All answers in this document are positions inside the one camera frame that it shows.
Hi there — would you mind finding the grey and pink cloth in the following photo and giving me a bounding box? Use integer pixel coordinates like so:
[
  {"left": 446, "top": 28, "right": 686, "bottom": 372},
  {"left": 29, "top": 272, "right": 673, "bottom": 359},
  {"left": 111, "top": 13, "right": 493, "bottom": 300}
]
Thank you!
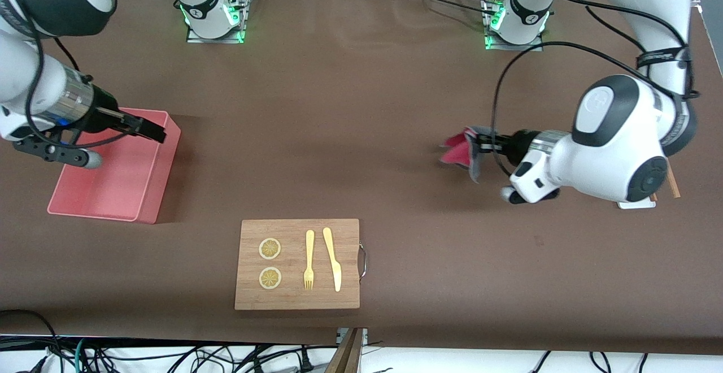
[{"left": 439, "top": 126, "right": 499, "bottom": 185}]

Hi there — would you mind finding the pink plastic bin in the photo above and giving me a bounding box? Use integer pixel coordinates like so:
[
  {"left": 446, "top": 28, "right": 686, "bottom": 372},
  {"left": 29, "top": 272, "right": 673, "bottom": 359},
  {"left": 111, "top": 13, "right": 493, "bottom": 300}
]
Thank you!
[{"left": 47, "top": 105, "right": 182, "bottom": 224}]

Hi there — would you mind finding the yellow knife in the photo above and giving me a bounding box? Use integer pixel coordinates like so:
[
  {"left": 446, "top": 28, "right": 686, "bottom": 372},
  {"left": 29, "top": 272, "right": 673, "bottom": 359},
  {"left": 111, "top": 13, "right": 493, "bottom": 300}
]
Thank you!
[{"left": 323, "top": 227, "right": 342, "bottom": 292}]

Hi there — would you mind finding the yellow fork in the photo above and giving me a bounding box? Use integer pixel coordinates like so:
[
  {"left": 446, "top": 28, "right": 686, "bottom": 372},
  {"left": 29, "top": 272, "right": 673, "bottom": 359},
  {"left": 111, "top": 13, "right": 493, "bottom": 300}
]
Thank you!
[{"left": 303, "top": 230, "right": 316, "bottom": 291}]

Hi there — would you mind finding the wooden cutting board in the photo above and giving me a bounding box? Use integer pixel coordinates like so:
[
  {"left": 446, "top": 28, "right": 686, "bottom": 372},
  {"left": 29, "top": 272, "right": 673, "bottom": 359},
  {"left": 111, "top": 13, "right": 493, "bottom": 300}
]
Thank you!
[{"left": 234, "top": 219, "right": 368, "bottom": 310}]

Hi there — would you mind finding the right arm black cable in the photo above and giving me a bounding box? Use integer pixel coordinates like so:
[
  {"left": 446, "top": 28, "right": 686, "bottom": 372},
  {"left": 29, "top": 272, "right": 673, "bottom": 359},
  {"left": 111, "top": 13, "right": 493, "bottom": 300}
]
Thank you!
[{"left": 0, "top": 0, "right": 137, "bottom": 149}]

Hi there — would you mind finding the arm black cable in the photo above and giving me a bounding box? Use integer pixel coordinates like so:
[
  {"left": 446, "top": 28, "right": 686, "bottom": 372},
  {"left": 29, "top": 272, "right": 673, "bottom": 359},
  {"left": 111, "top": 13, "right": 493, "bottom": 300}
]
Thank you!
[
  {"left": 0, "top": 0, "right": 137, "bottom": 149},
  {"left": 490, "top": 0, "right": 693, "bottom": 179}
]

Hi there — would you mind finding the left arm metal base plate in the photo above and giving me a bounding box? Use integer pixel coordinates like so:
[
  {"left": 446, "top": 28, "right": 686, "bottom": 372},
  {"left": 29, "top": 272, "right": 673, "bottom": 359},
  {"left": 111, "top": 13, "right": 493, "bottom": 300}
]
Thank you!
[{"left": 484, "top": 0, "right": 544, "bottom": 52}]

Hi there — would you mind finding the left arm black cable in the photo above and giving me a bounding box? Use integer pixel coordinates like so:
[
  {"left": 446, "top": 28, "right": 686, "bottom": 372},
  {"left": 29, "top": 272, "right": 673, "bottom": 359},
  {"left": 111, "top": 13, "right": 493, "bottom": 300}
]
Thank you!
[{"left": 490, "top": 0, "right": 693, "bottom": 179}]

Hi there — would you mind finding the thick black cable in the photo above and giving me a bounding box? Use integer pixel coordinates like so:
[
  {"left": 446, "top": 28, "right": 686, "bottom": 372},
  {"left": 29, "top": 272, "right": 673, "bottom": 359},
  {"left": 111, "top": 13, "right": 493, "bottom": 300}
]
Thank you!
[{"left": 0, "top": 309, "right": 63, "bottom": 373}]

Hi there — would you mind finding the teal cable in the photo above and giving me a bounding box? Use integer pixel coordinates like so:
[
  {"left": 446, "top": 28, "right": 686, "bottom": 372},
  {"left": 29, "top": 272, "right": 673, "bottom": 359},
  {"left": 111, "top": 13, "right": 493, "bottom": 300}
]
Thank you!
[{"left": 72, "top": 337, "right": 87, "bottom": 373}]

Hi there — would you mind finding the wooden post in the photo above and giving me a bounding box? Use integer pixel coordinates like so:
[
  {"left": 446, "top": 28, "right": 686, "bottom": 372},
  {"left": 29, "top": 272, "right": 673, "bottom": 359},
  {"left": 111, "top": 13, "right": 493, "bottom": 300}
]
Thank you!
[{"left": 325, "top": 328, "right": 363, "bottom": 373}]

